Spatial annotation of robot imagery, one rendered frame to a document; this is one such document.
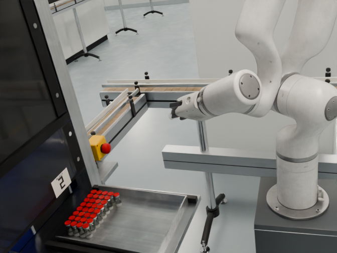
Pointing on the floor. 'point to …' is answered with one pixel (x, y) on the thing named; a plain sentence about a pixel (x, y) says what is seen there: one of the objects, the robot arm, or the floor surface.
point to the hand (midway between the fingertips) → (180, 113)
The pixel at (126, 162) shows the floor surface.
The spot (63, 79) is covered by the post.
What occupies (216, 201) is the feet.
